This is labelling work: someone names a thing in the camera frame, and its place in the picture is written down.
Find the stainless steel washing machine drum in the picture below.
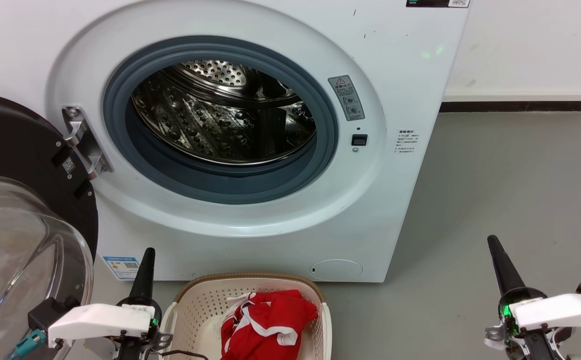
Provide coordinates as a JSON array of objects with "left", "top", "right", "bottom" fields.
[{"left": 130, "top": 60, "right": 317, "bottom": 166}]

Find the teal cable connector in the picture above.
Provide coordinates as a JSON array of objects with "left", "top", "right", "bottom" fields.
[{"left": 6, "top": 330, "right": 47, "bottom": 360}]

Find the white wall baseboard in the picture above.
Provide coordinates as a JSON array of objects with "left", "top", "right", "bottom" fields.
[{"left": 443, "top": 80, "right": 581, "bottom": 102}]

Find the blue energy label sticker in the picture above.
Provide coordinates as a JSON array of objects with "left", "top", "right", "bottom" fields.
[{"left": 102, "top": 256, "right": 140, "bottom": 281}]

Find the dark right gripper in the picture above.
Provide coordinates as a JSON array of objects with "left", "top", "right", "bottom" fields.
[{"left": 484, "top": 234, "right": 571, "bottom": 360}]

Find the thin black cable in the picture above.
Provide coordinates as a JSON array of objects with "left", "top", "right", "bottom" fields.
[{"left": 158, "top": 350, "right": 209, "bottom": 360}]

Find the red and white garment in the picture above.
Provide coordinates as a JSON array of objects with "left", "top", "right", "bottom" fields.
[{"left": 219, "top": 289, "right": 319, "bottom": 360}]

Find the white front-load washing machine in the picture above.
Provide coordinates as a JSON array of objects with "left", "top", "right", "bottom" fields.
[{"left": 0, "top": 0, "right": 471, "bottom": 283}]

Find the round white filter cover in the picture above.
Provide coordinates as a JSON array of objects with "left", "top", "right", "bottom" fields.
[{"left": 309, "top": 259, "right": 364, "bottom": 282}]

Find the small white text label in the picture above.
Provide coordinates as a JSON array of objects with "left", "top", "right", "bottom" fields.
[{"left": 394, "top": 129, "right": 420, "bottom": 154}]

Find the cream perforated laundry basket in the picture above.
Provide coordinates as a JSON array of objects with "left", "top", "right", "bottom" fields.
[{"left": 159, "top": 272, "right": 333, "bottom": 360}]

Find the silver metal door hinge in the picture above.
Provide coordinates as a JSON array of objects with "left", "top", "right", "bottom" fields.
[{"left": 61, "top": 105, "right": 114, "bottom": 181}]

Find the grey warning label sticker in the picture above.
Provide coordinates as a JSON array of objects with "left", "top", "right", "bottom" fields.
[{"left": 327, "top": 75, "right": 366, "bottom": 122}]

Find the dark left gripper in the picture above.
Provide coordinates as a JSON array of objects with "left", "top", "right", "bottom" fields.
[{"left": 113, "top": 247, "right": 174, "bottom": 360}]

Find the black control panel strip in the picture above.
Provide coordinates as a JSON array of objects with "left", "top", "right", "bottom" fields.
[{"left": 406, "top": 0, "right": 471, "bottom": 8}]

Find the black floor edge strip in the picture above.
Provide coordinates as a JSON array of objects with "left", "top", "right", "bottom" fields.
[{"left": 439, "top": 101, "right": 581, "bottom": 113}]

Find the black washer door with glass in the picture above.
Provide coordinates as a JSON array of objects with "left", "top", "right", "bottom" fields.
[{"left": 0, "top": 91, "right": 99, "bottom": 360}]

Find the grey rubber door gasket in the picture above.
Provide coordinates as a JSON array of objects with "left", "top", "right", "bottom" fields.
[{"left": 102, "top": 35, "right": 340, "bottom": 205}]

